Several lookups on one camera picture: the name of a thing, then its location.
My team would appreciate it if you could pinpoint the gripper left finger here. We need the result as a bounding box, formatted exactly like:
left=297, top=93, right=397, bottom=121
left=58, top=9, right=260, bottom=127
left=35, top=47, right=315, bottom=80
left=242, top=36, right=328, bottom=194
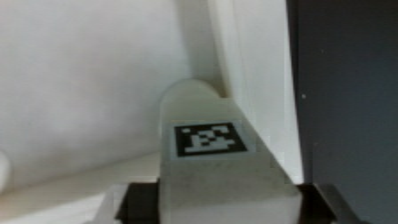
left=97, top=182, right=161, bottom=224

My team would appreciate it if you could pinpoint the white square tabletop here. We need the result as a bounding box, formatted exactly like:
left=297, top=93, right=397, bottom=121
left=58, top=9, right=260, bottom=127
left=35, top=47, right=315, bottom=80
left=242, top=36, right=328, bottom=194
left=0, top=0, right=305, bottom=224

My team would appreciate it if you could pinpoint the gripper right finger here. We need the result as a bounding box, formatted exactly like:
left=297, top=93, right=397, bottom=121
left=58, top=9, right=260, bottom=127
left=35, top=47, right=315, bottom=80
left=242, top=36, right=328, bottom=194
left=297, top=183, right=369, bottom=224

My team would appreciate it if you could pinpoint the white table leg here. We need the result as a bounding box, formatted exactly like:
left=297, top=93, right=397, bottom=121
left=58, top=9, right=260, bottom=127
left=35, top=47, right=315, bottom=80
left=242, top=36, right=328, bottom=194
left=161, top=79, right=303, bottom=224

